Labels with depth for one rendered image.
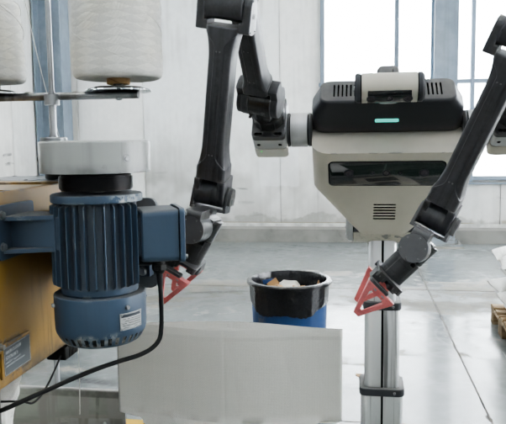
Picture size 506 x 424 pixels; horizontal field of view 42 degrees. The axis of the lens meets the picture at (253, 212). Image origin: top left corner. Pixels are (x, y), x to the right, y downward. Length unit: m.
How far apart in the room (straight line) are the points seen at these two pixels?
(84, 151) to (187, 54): 8.74
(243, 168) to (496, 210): 3.54
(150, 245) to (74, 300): 0.15
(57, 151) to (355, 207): 0.99
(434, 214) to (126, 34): 0.68
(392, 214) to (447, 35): 7.32
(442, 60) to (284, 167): 2.55
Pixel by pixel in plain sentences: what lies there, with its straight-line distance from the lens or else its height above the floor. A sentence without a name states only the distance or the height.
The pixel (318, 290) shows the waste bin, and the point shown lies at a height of 0.62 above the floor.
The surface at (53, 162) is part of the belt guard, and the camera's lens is 1.06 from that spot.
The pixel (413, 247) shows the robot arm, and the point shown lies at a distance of 1.30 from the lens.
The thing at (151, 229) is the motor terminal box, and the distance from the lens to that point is 1.09.
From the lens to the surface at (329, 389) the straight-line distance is 1.46.
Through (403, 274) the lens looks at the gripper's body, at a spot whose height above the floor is 1.14.
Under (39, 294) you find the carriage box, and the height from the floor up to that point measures 1.15.
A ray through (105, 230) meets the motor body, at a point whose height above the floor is 1.28.
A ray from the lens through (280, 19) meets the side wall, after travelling 9.58.
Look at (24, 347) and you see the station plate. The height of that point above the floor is 1.07.
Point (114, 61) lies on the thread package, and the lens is 1.19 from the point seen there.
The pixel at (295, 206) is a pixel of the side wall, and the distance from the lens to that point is 9.45.
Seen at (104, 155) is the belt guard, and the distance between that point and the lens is 1.04.
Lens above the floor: 1.41
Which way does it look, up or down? 6 degrees down
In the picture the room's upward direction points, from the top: 1 degrees counter-clockwise
